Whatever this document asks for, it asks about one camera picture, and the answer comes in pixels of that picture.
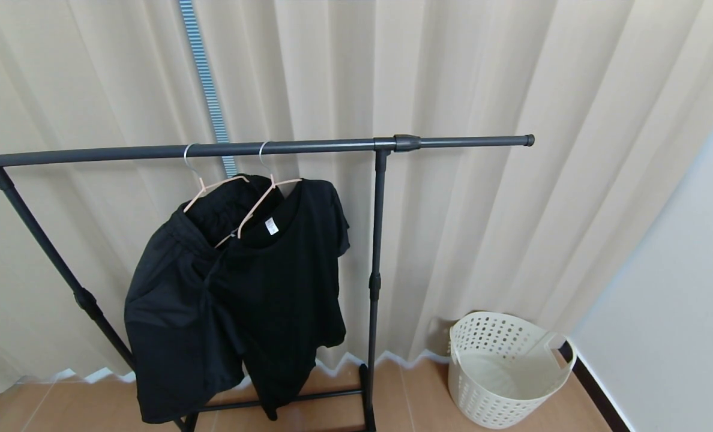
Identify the pink clothes hanger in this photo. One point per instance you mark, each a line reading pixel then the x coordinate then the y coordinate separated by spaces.
pixel 260 201
pixel 212 185

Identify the black garment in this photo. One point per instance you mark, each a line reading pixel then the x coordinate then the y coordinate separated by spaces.
pixel 290 288

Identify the black shorts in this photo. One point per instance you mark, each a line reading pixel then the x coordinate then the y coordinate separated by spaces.
pixel 170 330

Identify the black clothes rack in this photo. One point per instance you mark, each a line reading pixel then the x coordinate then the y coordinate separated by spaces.
pixel 320 144

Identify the white laundry basket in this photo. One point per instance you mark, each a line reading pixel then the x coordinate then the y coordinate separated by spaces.
pixel 488 396

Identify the beige curtain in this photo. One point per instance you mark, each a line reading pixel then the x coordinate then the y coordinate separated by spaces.
pixel 512 72

